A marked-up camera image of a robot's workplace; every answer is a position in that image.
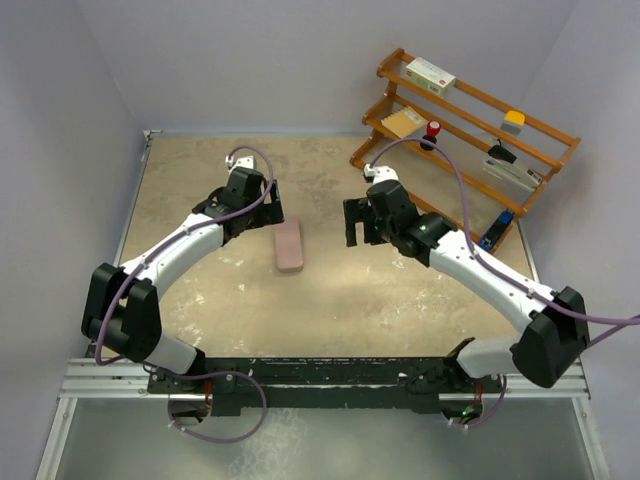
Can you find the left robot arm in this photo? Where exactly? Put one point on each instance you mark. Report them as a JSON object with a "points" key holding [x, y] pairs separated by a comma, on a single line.
{"points": [[122, 311]]}

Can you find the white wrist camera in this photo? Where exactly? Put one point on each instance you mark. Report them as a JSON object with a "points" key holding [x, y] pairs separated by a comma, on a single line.
{"points": [[377, 174], [247, 162]]}

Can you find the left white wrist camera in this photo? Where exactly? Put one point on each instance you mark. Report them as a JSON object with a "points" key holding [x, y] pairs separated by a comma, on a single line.
{"points": [[247, 162]]}

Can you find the black stapler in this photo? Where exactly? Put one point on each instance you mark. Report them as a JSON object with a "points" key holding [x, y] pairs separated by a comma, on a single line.
{"points": [[501, 153]]}

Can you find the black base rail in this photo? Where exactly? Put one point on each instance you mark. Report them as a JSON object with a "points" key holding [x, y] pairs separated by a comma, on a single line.
{"points": [[418, 384]]}

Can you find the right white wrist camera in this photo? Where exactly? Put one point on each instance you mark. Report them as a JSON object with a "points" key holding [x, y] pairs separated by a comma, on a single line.
{"points": [[377, 174]]}

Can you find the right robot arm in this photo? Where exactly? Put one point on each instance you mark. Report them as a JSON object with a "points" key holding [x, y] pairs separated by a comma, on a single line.
{"points": [[549, 338]]}

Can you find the wooden three-tier shelf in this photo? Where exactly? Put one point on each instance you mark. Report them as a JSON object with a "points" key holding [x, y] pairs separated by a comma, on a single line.
{"points": [[451, 181]]}

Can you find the white green box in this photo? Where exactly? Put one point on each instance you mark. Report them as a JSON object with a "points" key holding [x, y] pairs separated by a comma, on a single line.
{"points": [[429, 77]]}

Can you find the red black stamp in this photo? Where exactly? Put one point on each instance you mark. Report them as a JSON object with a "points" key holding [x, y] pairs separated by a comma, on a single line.
{"points": [[429, 139]]}

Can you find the brown envelope packet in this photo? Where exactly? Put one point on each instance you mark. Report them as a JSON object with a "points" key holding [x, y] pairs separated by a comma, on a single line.
{"points": [[404, 122]]}

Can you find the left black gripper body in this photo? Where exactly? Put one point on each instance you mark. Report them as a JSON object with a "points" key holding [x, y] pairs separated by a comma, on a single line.
{"points": [[254, 218]]}

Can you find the pink glasses case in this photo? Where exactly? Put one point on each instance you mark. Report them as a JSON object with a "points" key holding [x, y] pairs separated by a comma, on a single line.
{"points": [[289, 256]]}

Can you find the blue stapler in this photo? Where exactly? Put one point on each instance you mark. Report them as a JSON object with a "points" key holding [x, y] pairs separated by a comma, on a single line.
{"points": [[497, 230]]}

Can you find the aluminium frame rail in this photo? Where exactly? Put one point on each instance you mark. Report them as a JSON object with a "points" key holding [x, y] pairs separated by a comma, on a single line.
{"points": [[546, 383]]}

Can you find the yellow grey sponge block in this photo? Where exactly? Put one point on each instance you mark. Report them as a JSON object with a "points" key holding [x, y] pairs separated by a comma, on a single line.
{"points": [[513, 122]]}

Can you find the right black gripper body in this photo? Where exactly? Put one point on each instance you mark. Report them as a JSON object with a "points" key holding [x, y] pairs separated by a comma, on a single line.
{"points": [[386, 230]]}

